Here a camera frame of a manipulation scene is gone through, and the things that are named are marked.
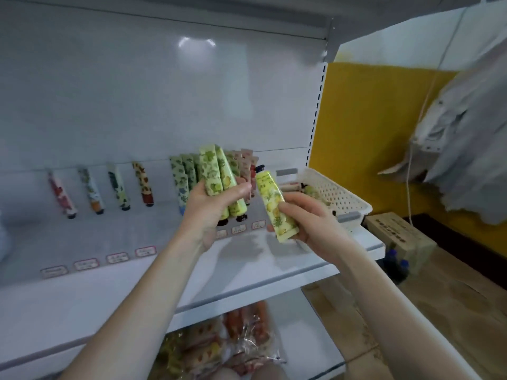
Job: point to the small brown cardboard box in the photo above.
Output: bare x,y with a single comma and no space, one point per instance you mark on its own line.
400,237

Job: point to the person's right hand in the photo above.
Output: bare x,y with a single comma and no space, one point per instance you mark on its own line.
321,229

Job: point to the white perforated plastic basket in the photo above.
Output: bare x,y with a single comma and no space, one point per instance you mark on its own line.
345,200

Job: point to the white metal shelf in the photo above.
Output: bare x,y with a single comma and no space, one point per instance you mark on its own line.
79,304

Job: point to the cluster of green bottles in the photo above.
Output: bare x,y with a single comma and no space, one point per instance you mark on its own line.
396,266

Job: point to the pile of green hand cream tubes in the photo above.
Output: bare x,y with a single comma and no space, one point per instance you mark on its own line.
313,192

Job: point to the person's left hand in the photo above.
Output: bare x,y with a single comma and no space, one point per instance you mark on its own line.
202,221

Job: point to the clear divider tray with labels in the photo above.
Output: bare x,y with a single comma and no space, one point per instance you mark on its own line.
54,271

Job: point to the pile of snack packets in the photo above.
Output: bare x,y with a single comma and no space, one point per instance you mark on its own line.
222,344

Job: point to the row of hand cream tubes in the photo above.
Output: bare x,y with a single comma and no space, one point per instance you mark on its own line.
142,184

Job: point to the person's left forearm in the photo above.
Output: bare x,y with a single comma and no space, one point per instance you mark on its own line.
135,320

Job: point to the person's right forearm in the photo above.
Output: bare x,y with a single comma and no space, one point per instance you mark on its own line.
396,324

